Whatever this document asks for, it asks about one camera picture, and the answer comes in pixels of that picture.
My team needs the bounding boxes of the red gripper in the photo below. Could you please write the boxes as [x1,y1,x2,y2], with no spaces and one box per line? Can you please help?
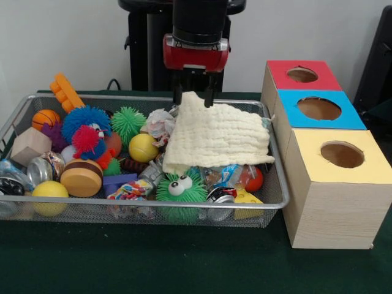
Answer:
[162,35,231,108]

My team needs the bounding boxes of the cream muslin cloth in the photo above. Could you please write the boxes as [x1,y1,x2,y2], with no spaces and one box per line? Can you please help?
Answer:
[162,91,276,174]

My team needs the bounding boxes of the blue spiky ball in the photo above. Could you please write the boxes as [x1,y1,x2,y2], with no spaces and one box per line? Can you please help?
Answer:
[62,105,113,145]

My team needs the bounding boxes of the pink blue fuzzy caterpillar toy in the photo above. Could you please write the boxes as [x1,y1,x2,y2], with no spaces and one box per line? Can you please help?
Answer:
[72,124,123,177]

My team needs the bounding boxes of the orange plastic toy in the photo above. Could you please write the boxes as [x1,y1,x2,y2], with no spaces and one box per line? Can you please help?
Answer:
[50,72,86,113]

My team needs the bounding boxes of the wooden box with three holes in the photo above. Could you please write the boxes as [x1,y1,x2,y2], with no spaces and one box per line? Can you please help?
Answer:
[260,60,392,251]

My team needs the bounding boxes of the green spiky ball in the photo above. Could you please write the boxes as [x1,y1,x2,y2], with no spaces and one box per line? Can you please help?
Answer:
[110,106,147,144]

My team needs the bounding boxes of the yellow tennis ball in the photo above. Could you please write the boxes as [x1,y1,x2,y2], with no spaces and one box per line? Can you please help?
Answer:
[128,133,160,163]

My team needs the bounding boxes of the green spiky toy with eyes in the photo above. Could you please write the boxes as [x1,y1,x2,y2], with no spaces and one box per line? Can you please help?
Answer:
[156,171,208,203]

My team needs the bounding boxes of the yellow cheese wedge toy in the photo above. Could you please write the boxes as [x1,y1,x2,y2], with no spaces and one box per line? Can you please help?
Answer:
[234,188,265,220]

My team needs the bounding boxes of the tan brown toy hamburger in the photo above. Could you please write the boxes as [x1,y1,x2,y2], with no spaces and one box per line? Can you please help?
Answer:
[60,158,104,198]

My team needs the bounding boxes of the small orange basketball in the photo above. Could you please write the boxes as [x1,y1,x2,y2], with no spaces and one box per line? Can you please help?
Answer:
[31,109,62,132]

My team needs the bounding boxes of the black stand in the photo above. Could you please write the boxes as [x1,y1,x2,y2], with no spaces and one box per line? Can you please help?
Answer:
[352,5,392,107]

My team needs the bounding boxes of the dark green side tablecloth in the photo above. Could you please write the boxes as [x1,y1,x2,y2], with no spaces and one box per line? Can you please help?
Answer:
[363,97,392,145]

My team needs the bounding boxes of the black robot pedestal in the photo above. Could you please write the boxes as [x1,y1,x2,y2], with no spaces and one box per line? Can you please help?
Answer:
[118,0,247,92]

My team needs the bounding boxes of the shallow wire mesh bin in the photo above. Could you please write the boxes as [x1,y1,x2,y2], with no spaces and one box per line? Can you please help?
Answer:
[0,93,290,229]

